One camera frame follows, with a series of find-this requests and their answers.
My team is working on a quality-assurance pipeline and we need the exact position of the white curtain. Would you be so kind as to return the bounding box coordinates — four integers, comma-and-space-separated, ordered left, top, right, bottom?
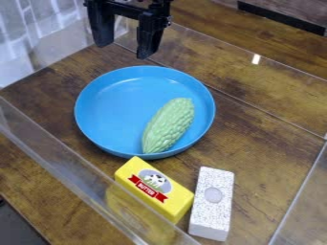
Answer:
0, 0, 92, 88

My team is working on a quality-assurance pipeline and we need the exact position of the yellow butter box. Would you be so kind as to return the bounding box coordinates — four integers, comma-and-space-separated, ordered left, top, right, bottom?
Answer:
113, 156, 193, 224

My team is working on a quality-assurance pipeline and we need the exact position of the green bitter gourd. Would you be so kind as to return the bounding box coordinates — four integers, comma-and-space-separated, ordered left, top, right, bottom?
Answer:
141, 98, 194, 154

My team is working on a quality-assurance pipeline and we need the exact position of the white speckled block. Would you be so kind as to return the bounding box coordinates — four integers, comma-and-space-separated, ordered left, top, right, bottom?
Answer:
188, 167, 233, 241

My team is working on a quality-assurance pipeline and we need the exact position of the clear acrylic enclosure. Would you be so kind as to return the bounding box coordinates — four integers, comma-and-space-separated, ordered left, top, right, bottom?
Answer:
0, 0, 327, 245

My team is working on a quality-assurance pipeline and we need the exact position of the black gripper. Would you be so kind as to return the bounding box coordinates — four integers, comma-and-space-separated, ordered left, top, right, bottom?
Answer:
82, 0, 173, 59

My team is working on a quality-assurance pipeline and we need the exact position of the blue round tray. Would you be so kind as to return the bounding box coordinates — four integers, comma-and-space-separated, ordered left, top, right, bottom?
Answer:
74, 65, 216, 160

